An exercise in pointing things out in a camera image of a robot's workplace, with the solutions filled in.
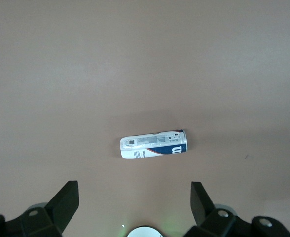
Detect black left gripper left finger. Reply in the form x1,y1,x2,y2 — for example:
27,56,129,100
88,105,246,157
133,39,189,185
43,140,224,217
0,181,79,237

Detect white blue tennis ball can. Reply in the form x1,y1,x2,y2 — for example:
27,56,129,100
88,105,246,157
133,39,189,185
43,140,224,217
120,129,188,160

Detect brown table mat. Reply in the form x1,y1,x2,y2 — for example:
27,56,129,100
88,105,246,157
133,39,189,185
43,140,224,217
0,0,290,237

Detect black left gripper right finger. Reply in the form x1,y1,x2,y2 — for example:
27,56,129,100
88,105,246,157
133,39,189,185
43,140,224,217
184,182,290,237

